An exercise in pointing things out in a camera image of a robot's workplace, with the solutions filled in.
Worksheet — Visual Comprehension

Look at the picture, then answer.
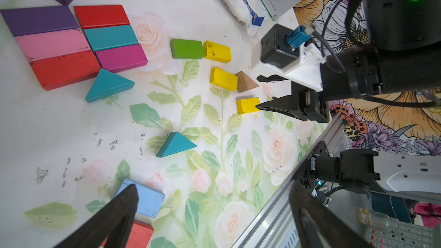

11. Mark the pink rectangular block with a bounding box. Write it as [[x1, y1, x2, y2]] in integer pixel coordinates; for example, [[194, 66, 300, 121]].
[[16, 28, 91, 63]]

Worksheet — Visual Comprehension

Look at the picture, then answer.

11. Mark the teal triangular block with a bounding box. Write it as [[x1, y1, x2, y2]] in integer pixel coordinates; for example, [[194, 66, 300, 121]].
[[156, 132, 197, 158]]

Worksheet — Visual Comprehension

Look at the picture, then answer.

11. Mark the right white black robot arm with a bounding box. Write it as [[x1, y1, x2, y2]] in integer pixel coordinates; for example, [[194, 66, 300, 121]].
[[257, 0, 441, 204]]

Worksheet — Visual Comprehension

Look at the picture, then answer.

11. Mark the green rectangular block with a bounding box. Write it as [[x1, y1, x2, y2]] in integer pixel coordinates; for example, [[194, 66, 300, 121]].
[[170, 39, 204, 59]]

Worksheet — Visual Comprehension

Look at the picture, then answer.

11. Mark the teal rectangular block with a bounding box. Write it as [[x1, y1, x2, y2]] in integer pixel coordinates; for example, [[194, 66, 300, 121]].
[[84, 25, 139, 52]]

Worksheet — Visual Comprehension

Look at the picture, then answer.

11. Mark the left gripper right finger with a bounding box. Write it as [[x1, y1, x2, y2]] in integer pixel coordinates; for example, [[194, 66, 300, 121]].
[[289, 183, 371, 248]]

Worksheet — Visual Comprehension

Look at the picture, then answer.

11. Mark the tan triangular block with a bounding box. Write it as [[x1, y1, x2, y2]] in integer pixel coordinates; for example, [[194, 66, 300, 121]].
[[236, 71, 259, 93]]

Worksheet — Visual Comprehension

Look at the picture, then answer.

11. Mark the dark purple rectangular block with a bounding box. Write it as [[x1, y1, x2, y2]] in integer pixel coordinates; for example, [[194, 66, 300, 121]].
[[1, 6, 79, 37]]

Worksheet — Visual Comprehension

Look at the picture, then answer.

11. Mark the red rectangular block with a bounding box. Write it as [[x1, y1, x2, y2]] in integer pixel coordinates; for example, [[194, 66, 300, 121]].
[[73, 5, 130, 29], [30, 50, 101, 91]]

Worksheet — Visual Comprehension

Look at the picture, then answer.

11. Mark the blue white plastic packet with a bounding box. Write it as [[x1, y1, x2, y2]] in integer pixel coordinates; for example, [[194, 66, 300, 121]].
[[220, 0, 269, 39]]

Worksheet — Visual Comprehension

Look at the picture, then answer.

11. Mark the teal triangle cluster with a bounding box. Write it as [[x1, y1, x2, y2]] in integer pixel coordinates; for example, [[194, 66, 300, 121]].
[[85, 69, 135, 103]]

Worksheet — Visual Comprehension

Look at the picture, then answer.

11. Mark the aluminium front rail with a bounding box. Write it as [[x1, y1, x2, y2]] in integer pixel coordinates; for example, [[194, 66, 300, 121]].
[[231, 113, 352, 248]]

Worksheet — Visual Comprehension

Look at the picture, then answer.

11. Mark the yellow block cluster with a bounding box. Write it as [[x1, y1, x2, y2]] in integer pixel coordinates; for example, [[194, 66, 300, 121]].
[[210, 67, 238, 91]]

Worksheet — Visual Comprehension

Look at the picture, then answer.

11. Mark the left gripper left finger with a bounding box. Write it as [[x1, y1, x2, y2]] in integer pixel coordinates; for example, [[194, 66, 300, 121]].
[[56, 184, 139, 248]]

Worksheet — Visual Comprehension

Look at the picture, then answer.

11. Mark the light blue block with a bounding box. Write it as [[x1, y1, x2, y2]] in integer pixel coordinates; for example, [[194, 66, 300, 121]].
[[114, 178, 165, 218]]

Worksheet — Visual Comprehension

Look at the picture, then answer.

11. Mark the red block cluster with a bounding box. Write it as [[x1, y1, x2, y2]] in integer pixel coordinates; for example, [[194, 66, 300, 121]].
[[101, 219, 155, 248]]

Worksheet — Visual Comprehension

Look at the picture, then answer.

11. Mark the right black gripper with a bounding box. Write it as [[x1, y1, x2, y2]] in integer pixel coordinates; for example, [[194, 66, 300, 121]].
[[256, 75, 331, 123]]

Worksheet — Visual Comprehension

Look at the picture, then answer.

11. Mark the magenta rectangular block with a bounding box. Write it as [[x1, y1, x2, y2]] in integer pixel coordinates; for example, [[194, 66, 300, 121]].
[[96, 44, 148, 73]]

